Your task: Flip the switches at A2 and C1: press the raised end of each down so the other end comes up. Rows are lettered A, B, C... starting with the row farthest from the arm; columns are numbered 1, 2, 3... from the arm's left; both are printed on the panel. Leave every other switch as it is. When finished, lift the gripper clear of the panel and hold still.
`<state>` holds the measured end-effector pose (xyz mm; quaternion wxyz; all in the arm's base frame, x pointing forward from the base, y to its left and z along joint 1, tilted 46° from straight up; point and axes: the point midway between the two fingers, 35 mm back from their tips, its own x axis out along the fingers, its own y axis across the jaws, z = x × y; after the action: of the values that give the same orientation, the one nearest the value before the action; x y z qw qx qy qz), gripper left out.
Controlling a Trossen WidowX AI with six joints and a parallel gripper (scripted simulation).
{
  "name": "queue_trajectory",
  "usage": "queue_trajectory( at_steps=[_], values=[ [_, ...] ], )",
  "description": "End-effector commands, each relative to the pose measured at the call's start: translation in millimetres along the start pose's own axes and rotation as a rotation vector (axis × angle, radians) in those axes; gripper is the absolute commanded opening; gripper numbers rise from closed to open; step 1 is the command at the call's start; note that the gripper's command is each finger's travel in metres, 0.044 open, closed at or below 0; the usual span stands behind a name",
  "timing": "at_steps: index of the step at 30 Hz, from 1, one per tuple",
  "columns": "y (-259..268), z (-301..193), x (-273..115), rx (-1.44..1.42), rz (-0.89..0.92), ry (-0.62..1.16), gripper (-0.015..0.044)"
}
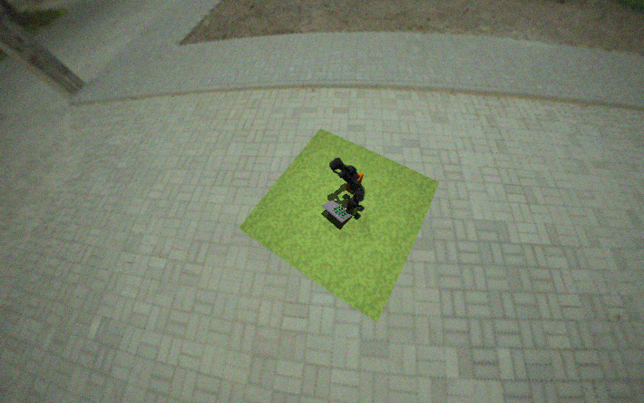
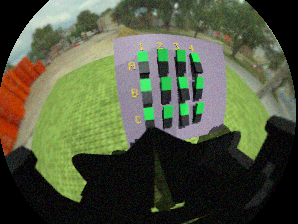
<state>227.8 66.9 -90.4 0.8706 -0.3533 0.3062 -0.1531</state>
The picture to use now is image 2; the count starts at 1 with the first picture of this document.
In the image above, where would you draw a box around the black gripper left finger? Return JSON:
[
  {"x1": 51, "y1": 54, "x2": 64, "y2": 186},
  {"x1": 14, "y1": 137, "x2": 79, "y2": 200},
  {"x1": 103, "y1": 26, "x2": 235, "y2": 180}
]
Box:
[{"x1": 72, "y1": 127, "x2": 156, "y2": 208}]

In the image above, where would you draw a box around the lavender switch panel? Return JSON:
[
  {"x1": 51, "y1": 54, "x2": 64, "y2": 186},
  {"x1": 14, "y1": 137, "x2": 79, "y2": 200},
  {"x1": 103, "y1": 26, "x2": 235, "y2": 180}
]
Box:
[{"x1": 113, "y1": 34, "x2": 227, "y2": 148}]

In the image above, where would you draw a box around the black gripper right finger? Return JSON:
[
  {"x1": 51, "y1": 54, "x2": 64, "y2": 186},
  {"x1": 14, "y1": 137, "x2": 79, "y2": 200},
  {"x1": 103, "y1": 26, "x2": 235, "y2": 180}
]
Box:
[{"x1": 153, "y1": 127, "x2": 242, "y2": 204}]

